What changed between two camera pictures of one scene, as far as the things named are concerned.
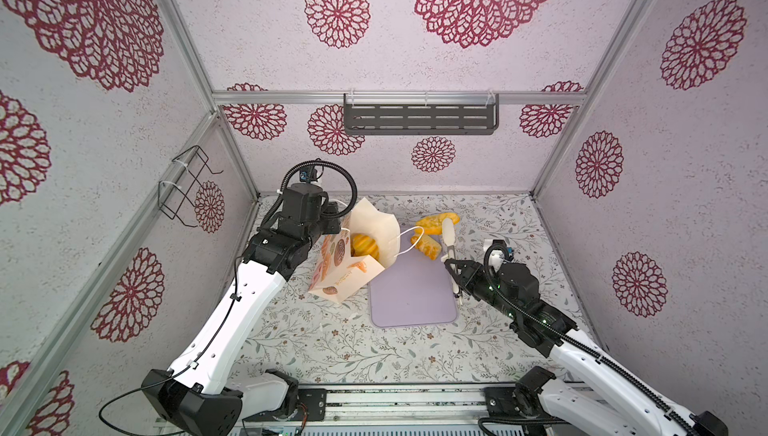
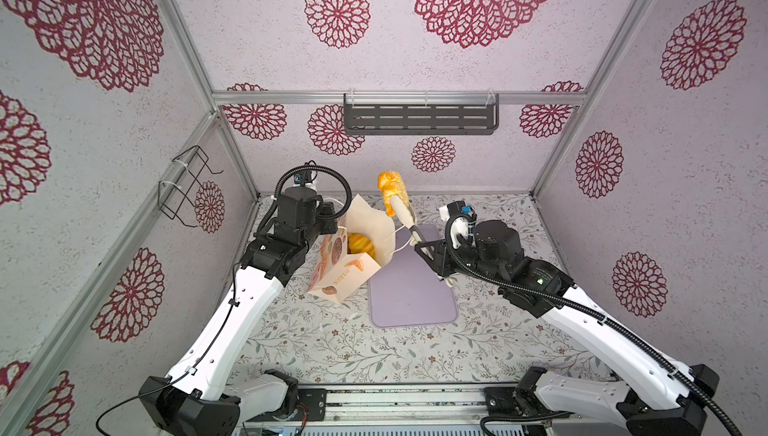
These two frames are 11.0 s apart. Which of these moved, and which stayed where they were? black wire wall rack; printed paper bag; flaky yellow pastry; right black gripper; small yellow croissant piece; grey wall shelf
Moved: flaky yellow pastry; right black gripper
Stayed: small yellow croissant piece; grey wall shelf; black wire wall rack; printed paper bag
